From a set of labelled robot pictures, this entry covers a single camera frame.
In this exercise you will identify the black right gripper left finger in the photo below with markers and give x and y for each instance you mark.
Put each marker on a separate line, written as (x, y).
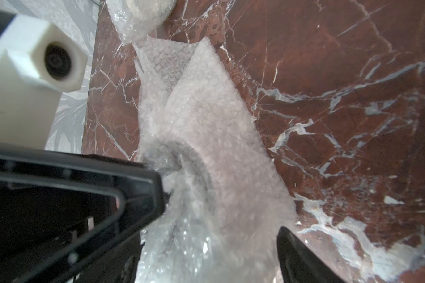
(119, 265)

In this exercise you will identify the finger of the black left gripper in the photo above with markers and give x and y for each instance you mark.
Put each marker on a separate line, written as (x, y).
(61, 212)

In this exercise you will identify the clear bubble wrap sheet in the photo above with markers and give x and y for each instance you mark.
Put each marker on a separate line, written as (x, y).
(226, 201)
(135, 19)

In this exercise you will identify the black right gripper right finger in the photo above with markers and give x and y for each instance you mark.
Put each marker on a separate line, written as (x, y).
(299, 264)

